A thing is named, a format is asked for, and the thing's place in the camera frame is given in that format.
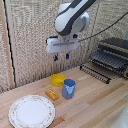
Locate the white floral-rimmed plate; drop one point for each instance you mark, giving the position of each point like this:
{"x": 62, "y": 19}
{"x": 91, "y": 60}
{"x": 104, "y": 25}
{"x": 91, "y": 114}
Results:
{"x": 31, "y": 111}

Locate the blue cup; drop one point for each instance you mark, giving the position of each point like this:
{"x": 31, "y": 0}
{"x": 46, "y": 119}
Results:
{"x": 69, "y": 88}

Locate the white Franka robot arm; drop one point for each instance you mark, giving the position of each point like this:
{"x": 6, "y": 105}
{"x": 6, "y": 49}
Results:
{"x": 71, "y": 16}

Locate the black dish rack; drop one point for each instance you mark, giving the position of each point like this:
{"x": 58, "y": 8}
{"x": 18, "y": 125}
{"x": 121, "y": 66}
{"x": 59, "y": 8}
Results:
{"x": 111, "y": 55}

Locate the yellow bowl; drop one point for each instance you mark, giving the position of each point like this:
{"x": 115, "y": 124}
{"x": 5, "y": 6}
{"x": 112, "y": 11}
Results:
{"x": 57, "y": 79}

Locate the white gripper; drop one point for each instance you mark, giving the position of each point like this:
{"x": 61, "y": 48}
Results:
{"x": 61, "y": 45}

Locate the yellow rectangular block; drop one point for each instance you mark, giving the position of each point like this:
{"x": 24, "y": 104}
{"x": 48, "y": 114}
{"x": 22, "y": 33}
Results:
{"x": 52, "y": 94}

